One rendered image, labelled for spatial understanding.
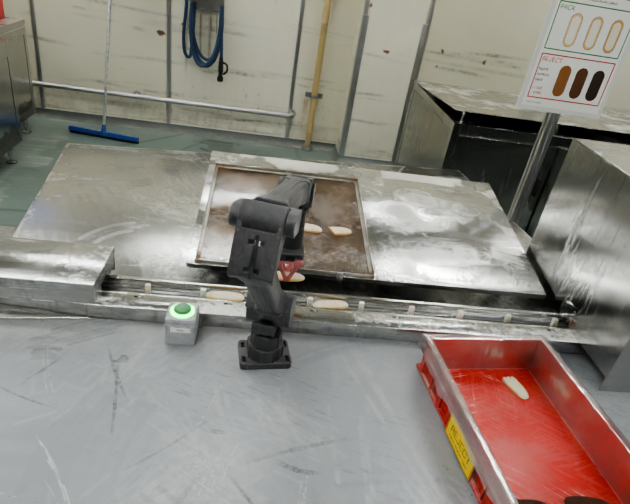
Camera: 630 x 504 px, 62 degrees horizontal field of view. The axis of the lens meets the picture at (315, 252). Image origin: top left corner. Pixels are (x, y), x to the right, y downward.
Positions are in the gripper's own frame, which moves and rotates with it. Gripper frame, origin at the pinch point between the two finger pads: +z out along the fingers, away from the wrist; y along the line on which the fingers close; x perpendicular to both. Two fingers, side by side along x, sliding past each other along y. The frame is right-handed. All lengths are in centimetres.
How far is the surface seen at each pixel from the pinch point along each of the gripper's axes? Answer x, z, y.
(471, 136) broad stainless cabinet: -108, 10, 165
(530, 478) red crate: -50, 10, -50
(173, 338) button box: 25.7, 9.1, -17.3
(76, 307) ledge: 50, 8, -10
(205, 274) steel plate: 21.8, 11.8, 13.4
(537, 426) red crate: -57, 11, -36
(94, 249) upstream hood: 49.4, 1.6, 6.0
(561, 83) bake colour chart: -94, -42, 71
